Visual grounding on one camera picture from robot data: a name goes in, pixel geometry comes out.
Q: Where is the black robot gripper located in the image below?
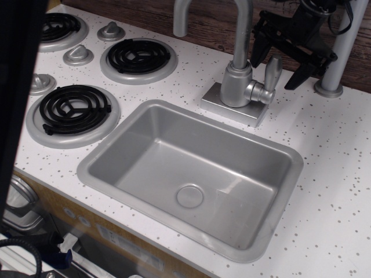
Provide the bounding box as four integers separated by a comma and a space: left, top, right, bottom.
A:
250, 2, 337, 90

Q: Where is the silver faucet lever handle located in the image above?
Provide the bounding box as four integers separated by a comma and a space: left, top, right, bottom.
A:
264, 54, 282, 92

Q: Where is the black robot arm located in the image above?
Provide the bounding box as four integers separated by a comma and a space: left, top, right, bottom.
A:
250, 1, 353, 90

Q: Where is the grey vertical support pole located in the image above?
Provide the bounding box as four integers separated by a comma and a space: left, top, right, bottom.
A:
314, 0, 369, 98

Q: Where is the silver toy faucet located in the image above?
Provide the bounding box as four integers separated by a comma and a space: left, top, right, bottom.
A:
173, 0, 276, 128

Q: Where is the grey plastic sink basin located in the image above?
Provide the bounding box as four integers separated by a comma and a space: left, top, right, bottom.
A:
77, 100, 304, 263

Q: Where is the middle black coil burner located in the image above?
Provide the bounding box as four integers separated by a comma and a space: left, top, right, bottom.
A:
100, 38, 178, 85

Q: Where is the black coil burner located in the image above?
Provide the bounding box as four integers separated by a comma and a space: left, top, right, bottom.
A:
26, 85, 121, 149
100, 38, 178, 85

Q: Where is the silver stove knob back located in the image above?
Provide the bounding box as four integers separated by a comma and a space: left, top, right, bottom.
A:
97, 21, 125, 42

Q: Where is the silver stove knob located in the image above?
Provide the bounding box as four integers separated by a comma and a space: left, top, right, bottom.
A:
97, 21, 125, 42
30, 74, 56, 96
63, 45, 94, 67

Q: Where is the silver stove knob middle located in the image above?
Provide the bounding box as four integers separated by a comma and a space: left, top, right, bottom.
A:
63, 45, 94, 67

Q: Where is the front black coil burner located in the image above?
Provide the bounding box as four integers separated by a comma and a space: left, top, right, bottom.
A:
26, 85, 121, 149

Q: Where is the back left coil burner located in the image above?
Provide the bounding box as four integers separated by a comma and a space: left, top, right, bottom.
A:
38, 13, 89, 53

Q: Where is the silver stove knob front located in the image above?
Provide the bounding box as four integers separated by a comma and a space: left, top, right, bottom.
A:
30, 74, 56, 96

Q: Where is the grey round oven dial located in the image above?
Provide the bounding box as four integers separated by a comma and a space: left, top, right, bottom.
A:
6, 174, 38, 217

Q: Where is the black cable lower left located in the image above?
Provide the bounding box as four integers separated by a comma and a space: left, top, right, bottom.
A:
0, 231, 72, 275

